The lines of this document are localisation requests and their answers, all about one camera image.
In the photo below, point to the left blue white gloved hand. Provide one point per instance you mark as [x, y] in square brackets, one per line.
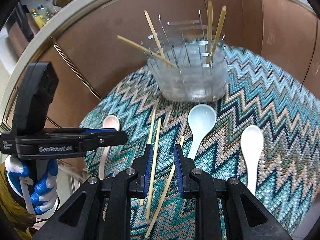
[36, 197]

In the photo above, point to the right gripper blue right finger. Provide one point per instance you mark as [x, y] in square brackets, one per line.
[187, 175]

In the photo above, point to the copper electric kettle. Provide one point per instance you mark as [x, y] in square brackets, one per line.
[18, 16]

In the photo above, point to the light blue ceramic spoon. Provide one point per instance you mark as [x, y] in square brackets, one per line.
[201, 120]

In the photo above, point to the clear plastic utensil holder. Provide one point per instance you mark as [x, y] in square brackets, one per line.
[197, 69]

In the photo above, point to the cooking oil bottle on counter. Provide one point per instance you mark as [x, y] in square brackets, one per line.
[42, 15]

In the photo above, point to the white ceramic spoon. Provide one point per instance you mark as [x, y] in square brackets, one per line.
[251, 143]

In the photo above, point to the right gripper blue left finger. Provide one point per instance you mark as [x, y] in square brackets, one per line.
[139, 187]

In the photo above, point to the zigzag patterned table mat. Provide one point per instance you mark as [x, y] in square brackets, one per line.
[259, 93]

